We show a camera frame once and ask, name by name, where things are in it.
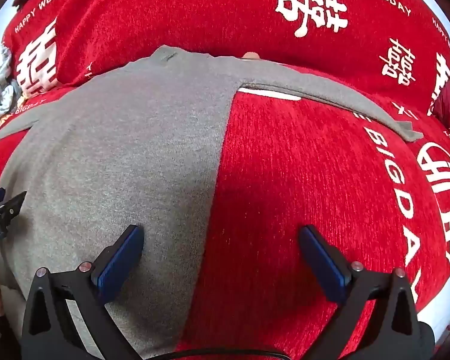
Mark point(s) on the grey knit sweater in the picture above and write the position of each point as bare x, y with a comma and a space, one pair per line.
116, 157

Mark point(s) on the red printed blanket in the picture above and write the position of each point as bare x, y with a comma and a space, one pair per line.
303, 176

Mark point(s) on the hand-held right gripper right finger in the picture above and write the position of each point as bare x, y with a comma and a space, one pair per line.
322, 258

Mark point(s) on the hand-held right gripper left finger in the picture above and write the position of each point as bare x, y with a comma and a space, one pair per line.
122, 258

